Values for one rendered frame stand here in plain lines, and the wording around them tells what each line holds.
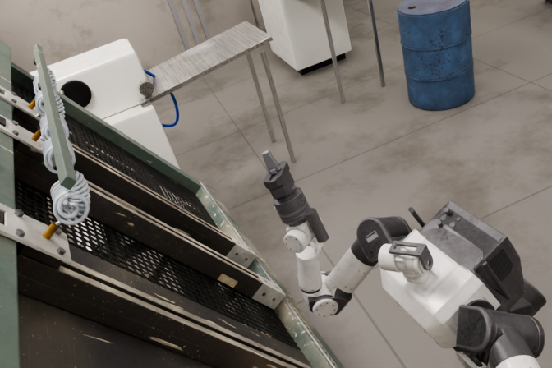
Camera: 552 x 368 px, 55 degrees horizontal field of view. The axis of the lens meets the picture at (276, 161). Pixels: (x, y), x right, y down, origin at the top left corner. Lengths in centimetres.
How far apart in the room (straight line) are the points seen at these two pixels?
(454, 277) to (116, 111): 300
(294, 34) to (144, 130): 250
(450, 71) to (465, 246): 336
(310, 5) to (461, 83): 193
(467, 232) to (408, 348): 160
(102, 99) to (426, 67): 259
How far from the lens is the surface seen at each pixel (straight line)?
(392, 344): 297
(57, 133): 110
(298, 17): 580
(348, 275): 160
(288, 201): 142
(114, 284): 116
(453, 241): 142
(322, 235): 147
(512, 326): 130
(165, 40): 774
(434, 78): 466
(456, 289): 135
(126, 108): 393
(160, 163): 270
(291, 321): 197
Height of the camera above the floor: 235
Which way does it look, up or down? 31 degrees down
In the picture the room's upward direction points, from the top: 17 degrees counter-clockwise
